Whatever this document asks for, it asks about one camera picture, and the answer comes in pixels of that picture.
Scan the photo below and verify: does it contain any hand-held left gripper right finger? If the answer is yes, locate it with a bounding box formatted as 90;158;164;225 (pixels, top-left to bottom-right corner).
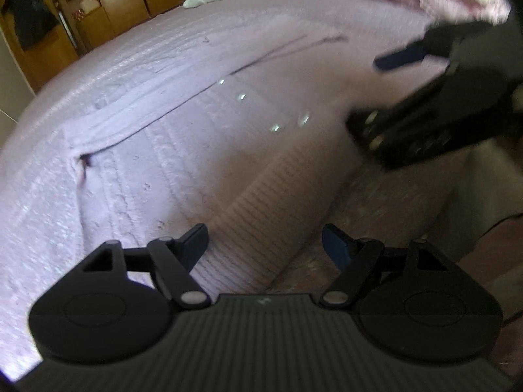
319;223;452;309

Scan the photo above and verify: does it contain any dark hanging garment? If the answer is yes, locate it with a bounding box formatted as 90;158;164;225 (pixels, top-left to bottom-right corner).
2;0;60;52

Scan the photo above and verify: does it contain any wooden wardrobe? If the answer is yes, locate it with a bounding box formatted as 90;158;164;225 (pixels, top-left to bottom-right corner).
0;0;215;92

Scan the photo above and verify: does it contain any thin metal rod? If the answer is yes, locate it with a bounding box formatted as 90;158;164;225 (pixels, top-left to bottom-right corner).
58;10;79;56

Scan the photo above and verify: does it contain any lilac cable-knit cardigan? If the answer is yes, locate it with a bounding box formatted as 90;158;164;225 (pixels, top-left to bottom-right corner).
61;12;450;295

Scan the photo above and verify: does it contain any pink floral bed sheet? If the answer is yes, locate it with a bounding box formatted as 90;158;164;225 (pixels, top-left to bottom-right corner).
270;147;475;290

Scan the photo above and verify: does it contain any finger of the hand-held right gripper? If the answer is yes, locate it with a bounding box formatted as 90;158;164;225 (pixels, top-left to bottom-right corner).
346;74;451;171
373;28;455;73

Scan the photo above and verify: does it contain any lilac knitted cardigan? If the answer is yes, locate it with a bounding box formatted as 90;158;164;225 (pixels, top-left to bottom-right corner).
0;0;442;378

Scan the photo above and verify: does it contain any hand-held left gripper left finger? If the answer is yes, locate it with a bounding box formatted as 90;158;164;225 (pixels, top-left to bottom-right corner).
79;223;212;310

